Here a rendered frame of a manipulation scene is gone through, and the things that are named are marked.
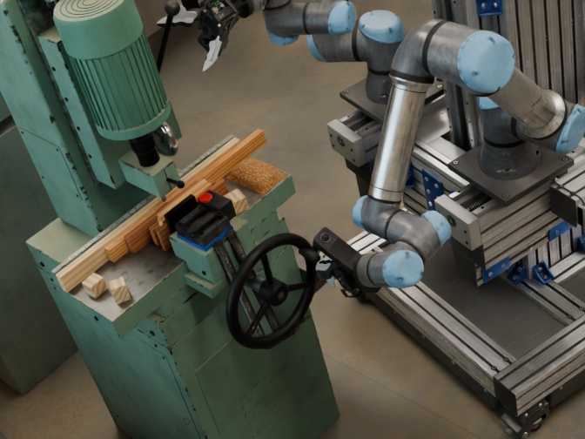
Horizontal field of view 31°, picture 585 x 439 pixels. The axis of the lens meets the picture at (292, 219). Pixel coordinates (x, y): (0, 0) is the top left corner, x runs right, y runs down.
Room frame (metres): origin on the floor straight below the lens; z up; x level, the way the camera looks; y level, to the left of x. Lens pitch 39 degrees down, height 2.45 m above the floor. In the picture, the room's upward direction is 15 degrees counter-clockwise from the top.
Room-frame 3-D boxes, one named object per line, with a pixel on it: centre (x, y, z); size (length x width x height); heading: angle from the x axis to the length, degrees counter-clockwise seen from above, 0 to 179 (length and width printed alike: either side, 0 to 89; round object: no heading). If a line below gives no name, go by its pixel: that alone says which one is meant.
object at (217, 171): (2.13, 0.23, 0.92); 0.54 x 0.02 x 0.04; 127
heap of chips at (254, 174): (2.15, 0.06, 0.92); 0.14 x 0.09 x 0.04; 37
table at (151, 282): (1.98, 0.25, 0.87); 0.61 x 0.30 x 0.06; 127
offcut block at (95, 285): (1.88, 0.48, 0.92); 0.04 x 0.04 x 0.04; 40
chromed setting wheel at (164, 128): (2.26, 0.27, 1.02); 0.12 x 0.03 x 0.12; 37
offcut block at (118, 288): (1.83, 0.42, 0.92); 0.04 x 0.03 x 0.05; 99
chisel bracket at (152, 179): (2.10, 0.30, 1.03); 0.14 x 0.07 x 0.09; 37
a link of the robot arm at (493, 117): (2.03, -0.57, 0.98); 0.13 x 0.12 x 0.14; 36
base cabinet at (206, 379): (2.18, 0.36, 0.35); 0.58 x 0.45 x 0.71; 37
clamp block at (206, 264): (1.92, 0.20, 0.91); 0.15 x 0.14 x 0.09; 127
